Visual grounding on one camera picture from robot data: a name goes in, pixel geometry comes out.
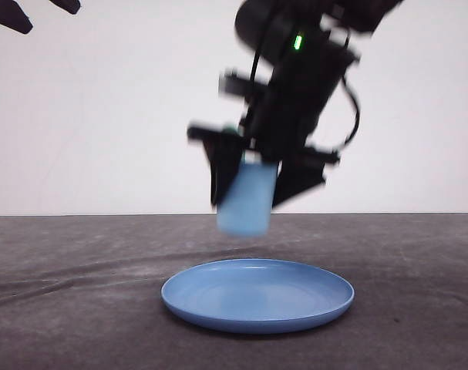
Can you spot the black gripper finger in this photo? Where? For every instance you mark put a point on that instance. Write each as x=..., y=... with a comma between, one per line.
x=13, y=17

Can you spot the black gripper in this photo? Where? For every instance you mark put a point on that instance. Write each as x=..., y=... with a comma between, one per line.
x=307, y=67

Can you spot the blue plastic plate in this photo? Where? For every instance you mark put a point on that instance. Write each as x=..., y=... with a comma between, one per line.
x=257, y=296

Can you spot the light blue plastic cup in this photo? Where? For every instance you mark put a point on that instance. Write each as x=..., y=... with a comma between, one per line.
x=246, y=209

